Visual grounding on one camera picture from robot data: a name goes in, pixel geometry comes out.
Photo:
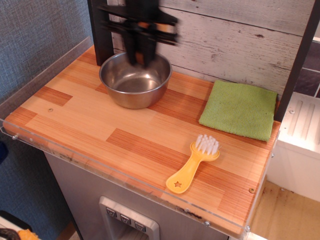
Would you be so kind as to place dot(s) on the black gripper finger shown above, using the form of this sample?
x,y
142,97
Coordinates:
x,y
148,50
130,46

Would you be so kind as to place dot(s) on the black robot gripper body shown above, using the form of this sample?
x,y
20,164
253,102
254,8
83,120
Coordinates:
x,y
141,17

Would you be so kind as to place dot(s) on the toy chicken drumstick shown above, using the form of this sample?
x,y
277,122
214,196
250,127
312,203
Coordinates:
x,y
140,56

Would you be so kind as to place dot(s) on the green cloth towel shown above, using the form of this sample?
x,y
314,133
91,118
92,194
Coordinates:
x,y
240,109

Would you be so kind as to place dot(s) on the stainless steel bowl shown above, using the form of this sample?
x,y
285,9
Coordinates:
x,y
135,86

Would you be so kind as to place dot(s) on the yellow scrub brush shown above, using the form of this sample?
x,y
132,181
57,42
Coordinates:
x,y
204,149

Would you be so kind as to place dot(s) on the clear acrylic left guard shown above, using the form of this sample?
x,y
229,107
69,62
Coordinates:
x,y
30,88

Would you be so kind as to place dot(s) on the grey toy fridge cabinet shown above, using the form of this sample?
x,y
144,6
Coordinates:
x,y
82,190

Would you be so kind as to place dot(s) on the silver dispenser panel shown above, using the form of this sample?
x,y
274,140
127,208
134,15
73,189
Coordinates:
x,y
123,223

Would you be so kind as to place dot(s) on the white toy sink unit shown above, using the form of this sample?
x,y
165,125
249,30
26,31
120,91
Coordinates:
x,y
295,161

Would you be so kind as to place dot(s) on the dark left post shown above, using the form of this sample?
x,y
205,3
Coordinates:
x,y
102,37

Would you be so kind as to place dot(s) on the dark post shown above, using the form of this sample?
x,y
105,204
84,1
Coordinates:
x,y
302,53
102,37

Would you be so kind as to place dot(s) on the dark right post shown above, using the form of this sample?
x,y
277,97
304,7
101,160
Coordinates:
x,y
302,53

